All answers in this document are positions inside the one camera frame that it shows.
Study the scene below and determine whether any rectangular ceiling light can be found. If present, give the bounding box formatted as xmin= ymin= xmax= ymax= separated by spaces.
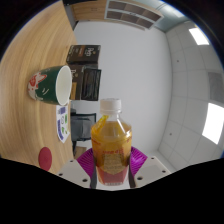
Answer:
xmin=188 ymin=26 xmax=211 ymax=46
xmin=201 ymin=102 xmax=224 ymax=145

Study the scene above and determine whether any white card with coloured stickers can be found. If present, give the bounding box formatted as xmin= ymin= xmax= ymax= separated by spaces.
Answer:
xmin=55 ymin=104 xmax=71 ymax=144

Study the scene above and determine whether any dark brown printed box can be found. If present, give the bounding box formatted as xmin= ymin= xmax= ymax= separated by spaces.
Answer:
xmin=65 ymin=44 xmax=102 ymax=65

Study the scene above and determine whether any grey wall shelf unit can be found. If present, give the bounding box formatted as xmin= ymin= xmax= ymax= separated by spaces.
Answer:
xmin=104 ymin=0 xmax=164 ymax=32

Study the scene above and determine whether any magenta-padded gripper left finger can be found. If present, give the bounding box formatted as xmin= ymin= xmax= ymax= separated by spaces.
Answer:
xmin=56 ymin=147 xmax=98 ymax=190

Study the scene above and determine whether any black ribbed box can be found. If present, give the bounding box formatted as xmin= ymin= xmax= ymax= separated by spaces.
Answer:
xmin=80 ymin=67 xmax=103 ymax=102

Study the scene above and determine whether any green paper cup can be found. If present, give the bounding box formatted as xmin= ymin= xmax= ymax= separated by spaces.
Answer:
xmin=27 ymin=65 xmax=73 ymax=106

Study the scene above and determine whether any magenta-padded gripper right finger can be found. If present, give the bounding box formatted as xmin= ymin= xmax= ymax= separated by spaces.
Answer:
xmin=127 ymin=146 xmax=173 ymax=188

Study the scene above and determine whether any grey ceiling vent panel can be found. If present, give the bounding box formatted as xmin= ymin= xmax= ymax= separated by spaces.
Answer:
xmin=207 ymin=71 xmax=224 ymax=97

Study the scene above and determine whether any amber drink bottle white cap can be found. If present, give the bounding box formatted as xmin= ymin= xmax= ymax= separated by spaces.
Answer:
xmin=90 ymin=98 xmax=133 ymax=187

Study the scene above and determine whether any flat round red coaster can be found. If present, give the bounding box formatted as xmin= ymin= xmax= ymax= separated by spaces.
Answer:
xmin=37 ymin=146 xmax=53 ymax=172

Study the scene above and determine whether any brown and yellow box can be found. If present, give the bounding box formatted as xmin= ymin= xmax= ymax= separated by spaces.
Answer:
xmin=68 ymin=63 xmax=86 ymax=101

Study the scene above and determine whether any grey office chair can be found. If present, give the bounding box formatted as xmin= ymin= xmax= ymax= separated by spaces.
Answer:
xmin=69 ymin=112 xmax=98 ymax=152

